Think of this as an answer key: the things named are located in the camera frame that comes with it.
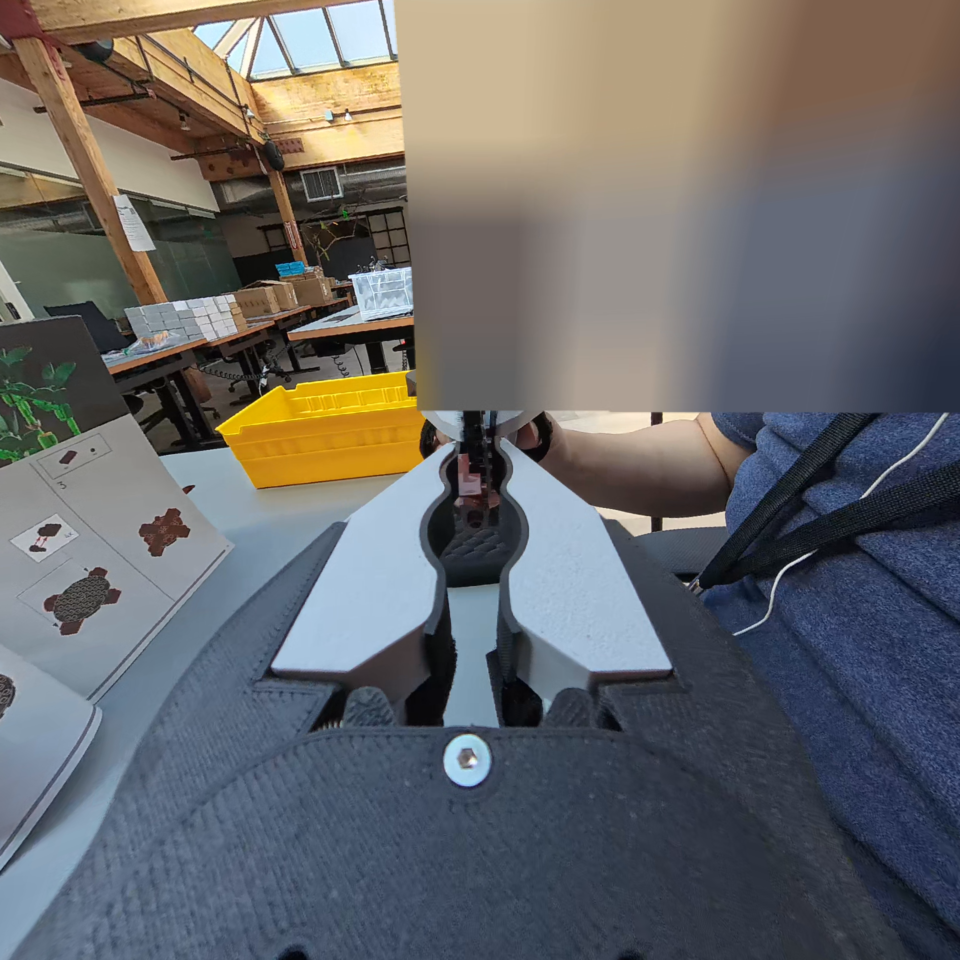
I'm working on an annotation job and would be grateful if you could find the brown toy brick assembly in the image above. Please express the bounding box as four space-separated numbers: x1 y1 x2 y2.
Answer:
438 411 520 588

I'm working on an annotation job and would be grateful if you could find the white paper notice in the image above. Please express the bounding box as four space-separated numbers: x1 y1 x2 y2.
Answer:
111 192 157 253

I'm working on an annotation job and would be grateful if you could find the wooden post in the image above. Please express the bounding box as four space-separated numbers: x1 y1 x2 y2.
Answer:
10 36 168 306

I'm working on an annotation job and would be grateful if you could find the yellow plastic bin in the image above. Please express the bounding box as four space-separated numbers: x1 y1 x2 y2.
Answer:
215 370 430 491

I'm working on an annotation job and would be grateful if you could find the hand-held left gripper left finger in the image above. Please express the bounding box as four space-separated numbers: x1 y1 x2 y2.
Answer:
270 441 462 706

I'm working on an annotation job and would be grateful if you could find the grey desk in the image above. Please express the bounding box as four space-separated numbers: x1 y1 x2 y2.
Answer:
0 411 714 939

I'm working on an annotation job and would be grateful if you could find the white thin cable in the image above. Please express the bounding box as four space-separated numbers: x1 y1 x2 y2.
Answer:
733 411 951 638

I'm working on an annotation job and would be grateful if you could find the wooden background desk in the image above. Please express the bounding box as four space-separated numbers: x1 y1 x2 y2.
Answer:
288 303 416 377
202 303 313 396
105 333 226 455

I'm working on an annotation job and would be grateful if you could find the clear plastic crate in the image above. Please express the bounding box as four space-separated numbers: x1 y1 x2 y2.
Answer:
348 265 414 321

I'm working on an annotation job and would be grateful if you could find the person in blue shirt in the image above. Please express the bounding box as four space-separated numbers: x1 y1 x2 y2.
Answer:
696 411 960 960

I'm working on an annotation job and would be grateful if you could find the stack of white boxes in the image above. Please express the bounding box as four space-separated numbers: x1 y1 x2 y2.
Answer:
123 294 243 343

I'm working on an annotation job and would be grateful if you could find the toy brick instruction booklet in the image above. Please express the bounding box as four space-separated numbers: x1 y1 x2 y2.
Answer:
0 315 236 873

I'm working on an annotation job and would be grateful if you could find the black lanyard strap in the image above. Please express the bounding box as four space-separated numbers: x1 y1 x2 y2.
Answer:
692 411 960 595

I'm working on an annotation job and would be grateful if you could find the person's right forearm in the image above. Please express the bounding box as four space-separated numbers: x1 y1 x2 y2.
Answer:
540 414 753 520

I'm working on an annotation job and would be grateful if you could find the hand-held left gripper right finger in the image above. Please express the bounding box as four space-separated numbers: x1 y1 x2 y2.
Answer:
496 437 674 705

